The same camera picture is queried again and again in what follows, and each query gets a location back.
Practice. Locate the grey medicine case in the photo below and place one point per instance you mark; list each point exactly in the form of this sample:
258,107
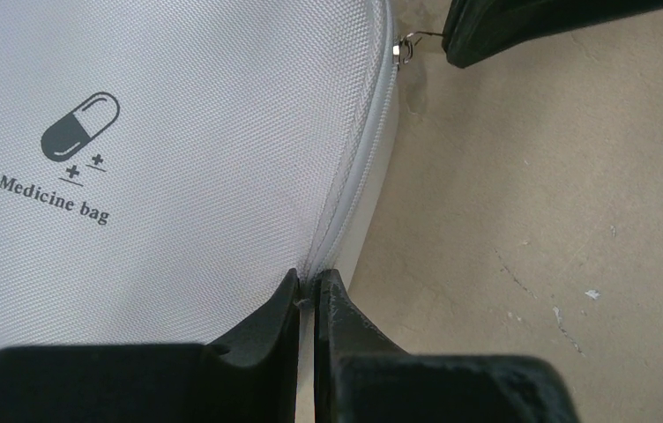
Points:
164,164

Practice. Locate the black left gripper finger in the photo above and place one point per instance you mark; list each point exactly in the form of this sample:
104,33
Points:
475,30
248,374
360,375

